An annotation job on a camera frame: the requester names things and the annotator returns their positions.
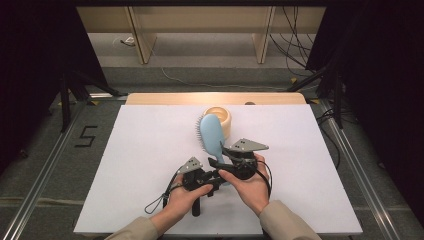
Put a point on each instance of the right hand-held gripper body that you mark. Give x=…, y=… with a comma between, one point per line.
x=245, y=165

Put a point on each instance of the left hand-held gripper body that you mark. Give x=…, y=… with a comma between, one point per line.
x=191, y=173

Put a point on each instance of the light blue hairbrush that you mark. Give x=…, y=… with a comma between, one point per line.
x=211, y=133

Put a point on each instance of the cream ribbed cup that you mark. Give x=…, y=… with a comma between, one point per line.
x=226, y=121

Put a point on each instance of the person's right hand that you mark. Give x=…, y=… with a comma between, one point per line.
x=253, y=193

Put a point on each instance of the person's left hand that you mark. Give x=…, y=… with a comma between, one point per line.
x=180, y=203

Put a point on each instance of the white table board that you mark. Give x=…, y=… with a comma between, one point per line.
x=150, y=140

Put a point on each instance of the wooden table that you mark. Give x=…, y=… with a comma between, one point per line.
x=166, y=99

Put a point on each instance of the black metal stand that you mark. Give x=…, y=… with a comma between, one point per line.
x=338, y=106
x=66, y=106

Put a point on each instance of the white floor socket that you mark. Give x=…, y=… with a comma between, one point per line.
x=128, y=41

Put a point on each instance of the black curtain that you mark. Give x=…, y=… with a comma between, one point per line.
x=383, y=83
x=30, y=66

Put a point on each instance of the metal floor rail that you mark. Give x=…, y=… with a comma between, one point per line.
x=360, y=170
x=46, y=166

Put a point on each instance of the light wooden furniture frame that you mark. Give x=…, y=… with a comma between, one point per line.
x=200, y=18

